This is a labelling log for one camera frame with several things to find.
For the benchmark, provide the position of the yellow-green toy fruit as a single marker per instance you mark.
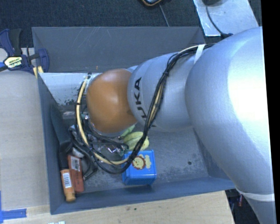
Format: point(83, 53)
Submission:
point(134, 137)

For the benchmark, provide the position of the blue box with lion print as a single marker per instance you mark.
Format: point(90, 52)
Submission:
point(139, 173)

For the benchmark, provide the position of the pale wood flat board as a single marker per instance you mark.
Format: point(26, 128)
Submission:
point(20, 141)

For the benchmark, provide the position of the grey metal bin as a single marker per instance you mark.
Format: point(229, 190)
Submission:
point(116, 46)

